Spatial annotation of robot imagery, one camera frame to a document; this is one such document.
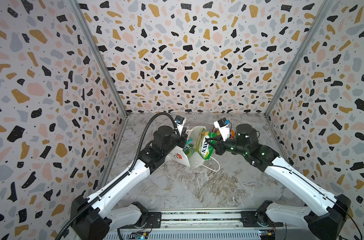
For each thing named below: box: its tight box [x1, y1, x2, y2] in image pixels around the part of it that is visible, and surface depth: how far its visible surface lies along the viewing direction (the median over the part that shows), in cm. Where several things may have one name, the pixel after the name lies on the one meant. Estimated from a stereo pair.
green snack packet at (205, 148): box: [197, 128, 217, 161], surface depth 70 cm
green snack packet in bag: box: [182, 144, 196, 158], surface depth 92 cm
